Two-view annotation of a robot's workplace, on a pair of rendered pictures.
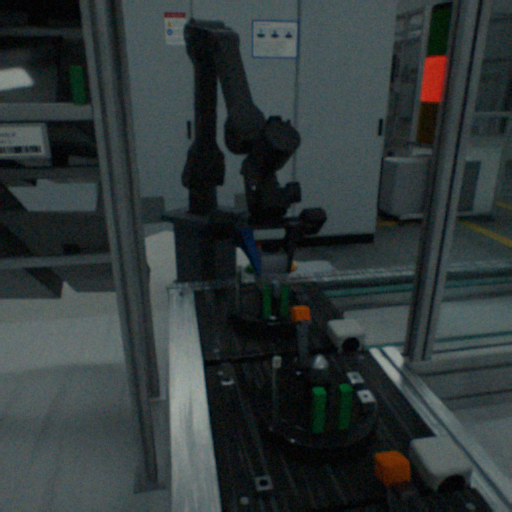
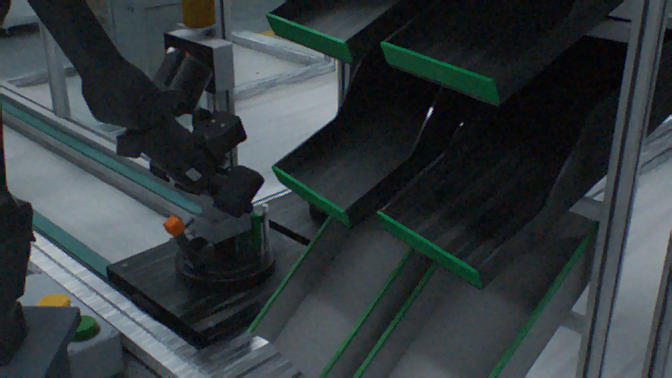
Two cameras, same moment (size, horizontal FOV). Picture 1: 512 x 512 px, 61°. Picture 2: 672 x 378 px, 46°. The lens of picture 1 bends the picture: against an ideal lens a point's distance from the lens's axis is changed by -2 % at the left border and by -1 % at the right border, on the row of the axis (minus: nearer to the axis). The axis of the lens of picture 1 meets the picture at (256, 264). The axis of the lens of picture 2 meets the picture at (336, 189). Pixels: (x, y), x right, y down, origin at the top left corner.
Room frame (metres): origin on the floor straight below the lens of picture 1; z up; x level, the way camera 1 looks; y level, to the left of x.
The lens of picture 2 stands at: (1.07, 0.86, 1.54)
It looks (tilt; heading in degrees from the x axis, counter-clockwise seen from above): 25 degrees down; 236
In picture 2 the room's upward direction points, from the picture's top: straight up
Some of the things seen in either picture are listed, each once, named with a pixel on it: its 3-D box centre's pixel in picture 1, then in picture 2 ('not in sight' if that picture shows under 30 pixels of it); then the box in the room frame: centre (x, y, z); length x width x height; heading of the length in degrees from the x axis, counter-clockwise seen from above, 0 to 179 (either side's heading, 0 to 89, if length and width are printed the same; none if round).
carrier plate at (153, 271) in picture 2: (269, 318); (226, 271); (0.66, -0.02, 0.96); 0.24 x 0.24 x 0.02; 11
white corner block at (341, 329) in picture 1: (345, 337); not in sight; (0.58, -0.14, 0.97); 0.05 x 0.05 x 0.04; 11
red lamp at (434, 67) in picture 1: (444, 79); not in sight; (0.58, -0.23, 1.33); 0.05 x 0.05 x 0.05
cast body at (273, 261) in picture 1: (271, 266); (228, 206); (0.65, -0.02, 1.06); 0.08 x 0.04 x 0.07; 11
